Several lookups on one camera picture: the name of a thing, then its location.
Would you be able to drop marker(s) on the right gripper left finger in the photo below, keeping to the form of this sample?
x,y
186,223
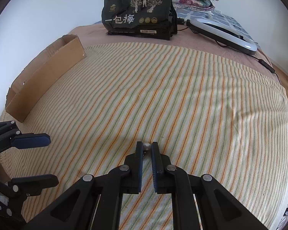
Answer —
x,y
94,202

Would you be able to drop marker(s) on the pink brown blanket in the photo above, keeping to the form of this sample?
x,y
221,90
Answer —
x,y
96,34

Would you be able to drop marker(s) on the white ring light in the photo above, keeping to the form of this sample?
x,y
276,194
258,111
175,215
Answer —
x,y
223,34

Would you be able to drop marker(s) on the small pearl earring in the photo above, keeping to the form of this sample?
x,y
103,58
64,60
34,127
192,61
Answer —
x,y
146,148

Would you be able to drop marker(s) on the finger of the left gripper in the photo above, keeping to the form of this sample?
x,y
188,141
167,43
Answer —
x,y
31,141
33,186

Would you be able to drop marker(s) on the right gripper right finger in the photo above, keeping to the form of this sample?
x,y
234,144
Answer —
x,y
198,202

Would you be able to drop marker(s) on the black snack bag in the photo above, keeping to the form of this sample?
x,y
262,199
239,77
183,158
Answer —
x,y
140,18

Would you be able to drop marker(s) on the striped yellow towel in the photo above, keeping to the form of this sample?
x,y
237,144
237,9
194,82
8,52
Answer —
x,y
207,113

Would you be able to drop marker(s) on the cardboard box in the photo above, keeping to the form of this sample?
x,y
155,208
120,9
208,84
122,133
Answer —
x,y
41,73

